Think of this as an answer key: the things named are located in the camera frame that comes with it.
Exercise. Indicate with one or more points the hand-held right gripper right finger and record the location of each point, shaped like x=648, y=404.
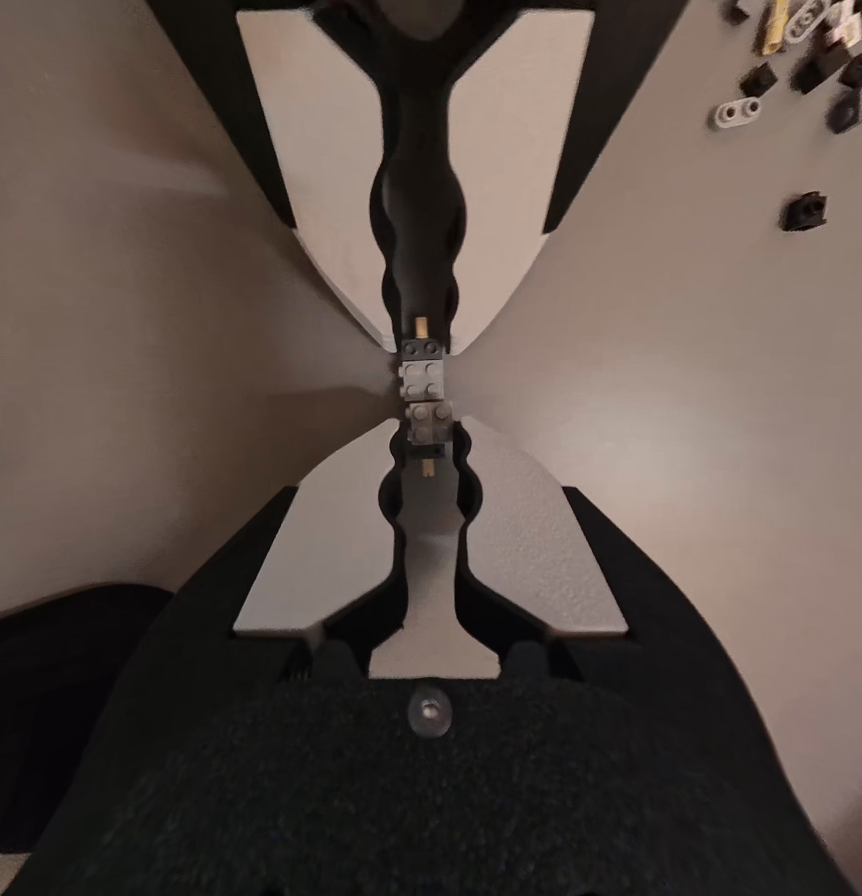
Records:
x=543, y=553

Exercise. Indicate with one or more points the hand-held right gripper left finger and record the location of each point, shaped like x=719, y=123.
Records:
x=312, y=553

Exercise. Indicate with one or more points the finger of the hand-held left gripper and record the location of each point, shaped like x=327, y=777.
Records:
x=319, y=140
x=515, y=140

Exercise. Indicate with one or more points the tan toy connector pin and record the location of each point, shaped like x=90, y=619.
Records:
x=422, y=327
x=429, y=467

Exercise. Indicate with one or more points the dark grey brick assembly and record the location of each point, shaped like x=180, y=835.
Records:
x=424, y=348

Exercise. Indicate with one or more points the grey desk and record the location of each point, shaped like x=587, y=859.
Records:
x=683, y=420

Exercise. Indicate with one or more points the black mesh wrist rest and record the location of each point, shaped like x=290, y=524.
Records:
x=53, y=700

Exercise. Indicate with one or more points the scattered small toy bricks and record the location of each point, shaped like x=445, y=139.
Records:
x=805, y=211

